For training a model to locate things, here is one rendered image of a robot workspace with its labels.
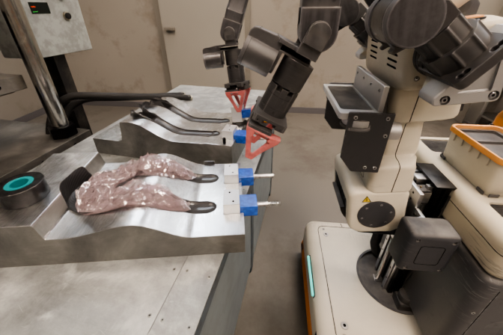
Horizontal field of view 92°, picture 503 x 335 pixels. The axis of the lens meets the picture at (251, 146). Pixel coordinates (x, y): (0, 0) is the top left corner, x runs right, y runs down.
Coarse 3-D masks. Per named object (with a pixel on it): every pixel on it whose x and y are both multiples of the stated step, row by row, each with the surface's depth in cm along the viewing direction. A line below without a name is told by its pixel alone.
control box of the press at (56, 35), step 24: (24, 0) 92; (48, 0) 100; (72, 0) 110; (0, 24) 93; (48, 24) 101; (72, 24) 111; (0, 48) 99; (48, 48) 102; (72, 48) 112; (72, 120) 125
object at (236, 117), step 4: (232, 108) 85; (244, 108) 87; (248, 108) 86; (232, 112) 85; (236, 112) 85; (240, 112) 85; (244, 112) 85; (248, 112) 84; (232, 116) 86; (236, 116) 85; (240, 116) 85; (244, 116) 85; (248, 116) 85; (236, 120) 86; (240, 120) 86
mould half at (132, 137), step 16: (160, 112) 87; (192, 112) 96; (208, 112) 98; (112, 128) 91; (128, 128) 79; (144, 128) 77; (160, 128) 81; (192, 128) 86; (208, 128) 85; (240, 128) 84; (96, 144) 85; (112, 144) 84; (128, 144) 82; (144, 144) 80; (160, 144) 79; (176, 144) 77; (192, 144) 76; (208, 144) 75; (224, 144) 74; (240, 144) 84; (192, 160) 79; (208, 160) 78; (224, 160) 76
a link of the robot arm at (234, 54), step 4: (220, 48) 80; (224, 48) 80; (228, 48) 80; (232, 48) 80; (236, 48) 79; (220, 52) 79; (228, 52) 79; (232, 52) 78; (236, 52) 78; (224, 56) 83; (228, 56) 79; (232, 56) 79; (236, 56) 79; (224, 60) 82; (228, 60) 80; (232, 60) 79; (236, 60) 79; (228, 64) 80; (232, 64) 79; (236, 64) 80; (240, 64) 82
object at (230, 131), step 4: (228, 124) 80; (224, 128) 78; (228, 128) 78; (232, 128) 78; (236, 128) 79; (224, 132) 76; (228, 132) 76; (232, 132) 76; (236, 132) 78; (240, 132) 78; (244, 132) 78; (224, 136) 77; (228, 136) 77; (232, 136) 76; (236, 136) 76; (240, 136) 76; (244, 136) 76; (236, 140) 77; (240, 140) 77; (244, 140) 76; (260, 140) 77
